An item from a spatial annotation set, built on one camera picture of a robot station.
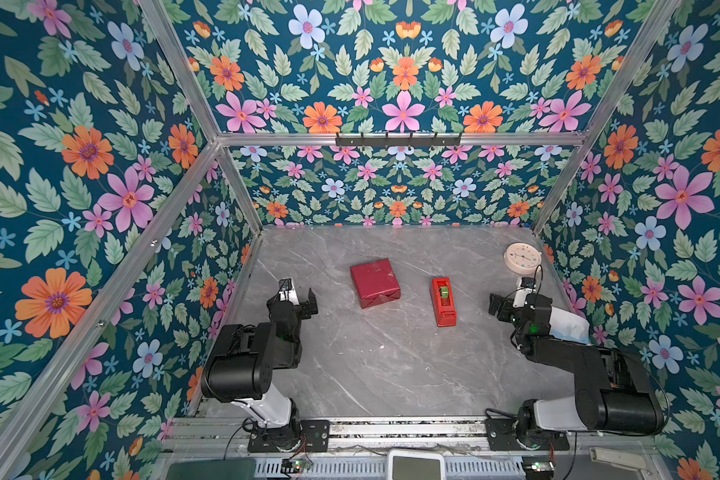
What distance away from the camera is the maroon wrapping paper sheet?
3.12ft

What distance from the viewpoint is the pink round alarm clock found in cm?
107

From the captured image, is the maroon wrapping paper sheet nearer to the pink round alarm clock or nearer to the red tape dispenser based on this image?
the red tape dispenser

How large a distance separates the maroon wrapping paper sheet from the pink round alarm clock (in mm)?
429
